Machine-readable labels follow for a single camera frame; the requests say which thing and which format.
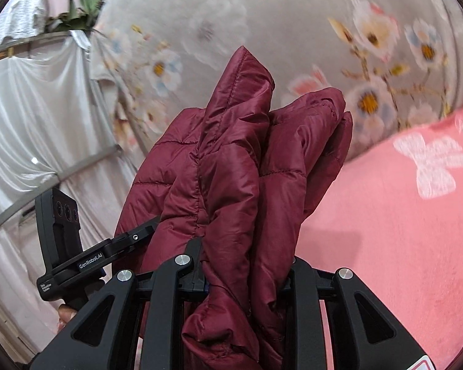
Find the white curtain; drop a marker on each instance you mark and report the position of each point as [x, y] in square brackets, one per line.
[42, 123]

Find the grey floral blanket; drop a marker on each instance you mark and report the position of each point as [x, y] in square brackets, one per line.
[285, 27]

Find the hanging green cloth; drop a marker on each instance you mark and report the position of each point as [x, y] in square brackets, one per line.
[81, 11]

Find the hanging pink cloth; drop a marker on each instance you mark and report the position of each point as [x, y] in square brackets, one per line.
[58, 0]

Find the maroon quilted jacket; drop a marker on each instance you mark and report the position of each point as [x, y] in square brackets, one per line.
[231, 185]

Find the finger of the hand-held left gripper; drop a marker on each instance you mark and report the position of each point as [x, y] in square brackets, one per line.
[137, 235]

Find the metal frame rail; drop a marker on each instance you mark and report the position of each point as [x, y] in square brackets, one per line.
[61, 179]

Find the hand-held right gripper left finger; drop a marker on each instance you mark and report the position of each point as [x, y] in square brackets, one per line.
[195, 258]

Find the pink butterfly print blanket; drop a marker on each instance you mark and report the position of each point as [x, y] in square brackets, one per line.
[389, 231]

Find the person's left hand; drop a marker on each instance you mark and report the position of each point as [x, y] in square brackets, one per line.
[65, 316]

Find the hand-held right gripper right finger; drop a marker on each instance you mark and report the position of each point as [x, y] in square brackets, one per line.
[303, 281]

